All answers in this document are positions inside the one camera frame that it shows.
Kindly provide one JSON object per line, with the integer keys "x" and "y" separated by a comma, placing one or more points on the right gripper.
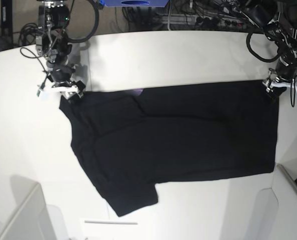
{"x": 61, "y": 81}

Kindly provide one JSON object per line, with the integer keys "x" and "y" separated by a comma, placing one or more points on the blue box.
{"x": 134, "y": 3}

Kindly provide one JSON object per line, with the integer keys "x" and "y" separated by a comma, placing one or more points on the white power strip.
{"x": 194, "y": 20}

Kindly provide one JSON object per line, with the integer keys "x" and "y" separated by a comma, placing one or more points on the white table divider panel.
{"x": 30, "y": 220}

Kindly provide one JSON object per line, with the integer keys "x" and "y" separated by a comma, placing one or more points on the black T-shirt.
{"x": 127, "y": 143}

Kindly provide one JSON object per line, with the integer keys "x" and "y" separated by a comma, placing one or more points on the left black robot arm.
{"x": 264, "y": 15}

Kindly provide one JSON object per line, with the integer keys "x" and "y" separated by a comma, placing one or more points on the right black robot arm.
{"x": 53, "y": 43}

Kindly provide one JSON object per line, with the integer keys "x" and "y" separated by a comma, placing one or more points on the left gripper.
{"x": 282, "y": 77}

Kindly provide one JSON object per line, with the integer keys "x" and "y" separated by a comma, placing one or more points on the white slotted tray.
{"x": 94, "y": 229}

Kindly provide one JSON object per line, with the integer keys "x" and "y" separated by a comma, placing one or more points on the black panel on floor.
{"x": 6, "y": 22}

